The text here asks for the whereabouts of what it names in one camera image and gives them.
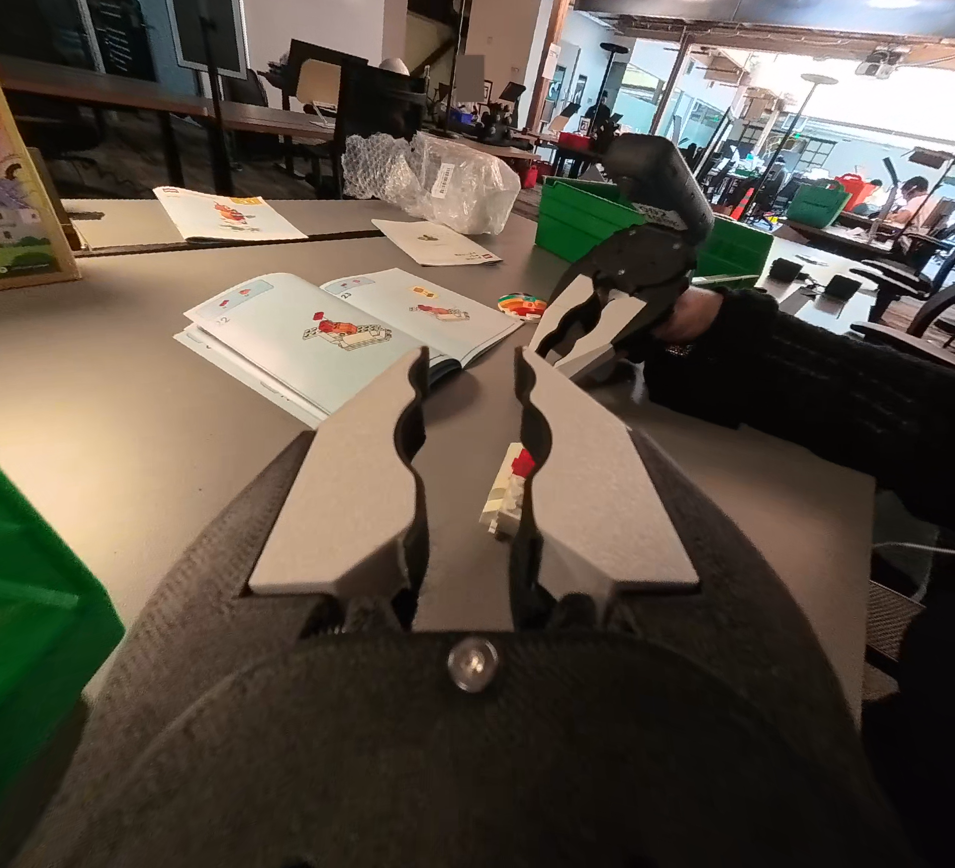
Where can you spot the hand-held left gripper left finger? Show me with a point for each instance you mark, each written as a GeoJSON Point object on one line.
{"type": "Point", "coordinates": [336, 502]}

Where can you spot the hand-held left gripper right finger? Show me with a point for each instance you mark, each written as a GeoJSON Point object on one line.
{"type": "Point", "coordinates": [612, 510]}

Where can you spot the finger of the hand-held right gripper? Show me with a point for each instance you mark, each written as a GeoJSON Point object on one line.
{"type": "Point", "coordinates": [559, 320]}
{"type": "Point", "coordinates": [604, 338]}

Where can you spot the white red lego build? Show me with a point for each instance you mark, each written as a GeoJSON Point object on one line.
{"type": "Point", "coordinates": [504, 499]}

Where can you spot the instruction booklet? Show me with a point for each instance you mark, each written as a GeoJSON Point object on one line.
{"type": "Point", "coordinates": [224, 215]}
{"type": "Point", "coordinates": [298, 353]}

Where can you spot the green plastic bin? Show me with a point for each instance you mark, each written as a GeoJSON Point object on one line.
{"type": "Point", "coordinates": [45, 622]}

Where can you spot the person's right forearm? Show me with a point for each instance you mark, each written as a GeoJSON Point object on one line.
{"type": "Point", "coordinates": [821, 376]}

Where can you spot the round rainbow lego build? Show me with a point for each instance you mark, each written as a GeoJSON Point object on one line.
{"type": "Point", "coordinates": [522, 307]}

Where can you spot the colourful lego box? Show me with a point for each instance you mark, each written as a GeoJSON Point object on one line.
{"type": "Point", "coordinates": [30, 212]}

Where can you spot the person's right hand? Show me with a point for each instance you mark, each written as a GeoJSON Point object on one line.
{"type": "Point", "coordinates": [694, 316]}

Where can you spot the nested green bins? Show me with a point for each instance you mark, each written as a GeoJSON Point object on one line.
{"type": "Point", "coordinates": [582, 219]}

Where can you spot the small black case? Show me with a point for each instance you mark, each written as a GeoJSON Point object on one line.
{"type": "Point", "coordinates": [841, 286]}
{"type": "Point", "coordinates": [785, 269]}

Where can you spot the white leaflet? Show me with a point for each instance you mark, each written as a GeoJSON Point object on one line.
{"type": "Point", "coordinates": [440, 241]}

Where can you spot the clear plastic bag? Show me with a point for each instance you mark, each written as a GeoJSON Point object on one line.
{"type": "Point", "coordinates": [462, 186]}

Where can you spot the green basket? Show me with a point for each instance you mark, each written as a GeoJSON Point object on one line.
{"type": "Point", "coordinates": [817, 206]}

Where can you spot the red bucket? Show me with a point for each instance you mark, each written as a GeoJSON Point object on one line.
{"type": "Point", "coordinates": [856, 193]}

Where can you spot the black office chair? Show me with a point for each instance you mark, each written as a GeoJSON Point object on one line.
{"type": "Point", "coordinates": [888, 277]}

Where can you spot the bubble wrap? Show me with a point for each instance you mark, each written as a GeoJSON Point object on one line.
{"type": "Point", "coordinates": [377, 167]}

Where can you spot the floor lamp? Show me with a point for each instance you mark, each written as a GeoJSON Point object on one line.
{"type": "Point", "coordinates": [819, 79]}

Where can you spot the closed instruction booklet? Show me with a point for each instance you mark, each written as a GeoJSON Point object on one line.
{"type": "Point", "coordinates": [224, 215]}

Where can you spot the wooden board on white stand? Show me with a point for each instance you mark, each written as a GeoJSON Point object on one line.
{"type": "Point", "coordinates": [315, 85]}

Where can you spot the dark wooden table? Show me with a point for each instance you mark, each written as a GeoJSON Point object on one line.
{"type": "Point", "coordinates": [112, 92]}

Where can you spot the LED light panel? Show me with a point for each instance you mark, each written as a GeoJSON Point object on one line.
{"type": "Point", "coordinates": [201, 18]}

